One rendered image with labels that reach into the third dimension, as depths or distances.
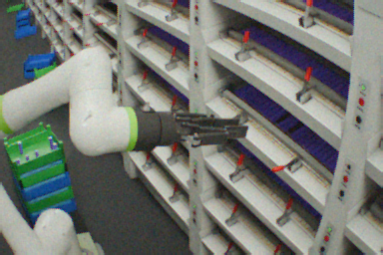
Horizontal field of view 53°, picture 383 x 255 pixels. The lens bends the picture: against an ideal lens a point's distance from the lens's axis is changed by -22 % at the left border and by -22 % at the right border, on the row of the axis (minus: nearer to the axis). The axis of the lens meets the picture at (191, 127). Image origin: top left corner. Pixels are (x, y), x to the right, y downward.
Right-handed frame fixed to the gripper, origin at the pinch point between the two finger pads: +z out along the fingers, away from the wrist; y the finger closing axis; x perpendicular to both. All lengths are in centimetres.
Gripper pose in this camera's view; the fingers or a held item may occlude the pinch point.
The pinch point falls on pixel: (230, 127)
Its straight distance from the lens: 113.6
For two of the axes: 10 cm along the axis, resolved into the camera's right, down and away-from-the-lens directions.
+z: 8.4, -0.1, 5.4
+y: -4.8, -4.5, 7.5
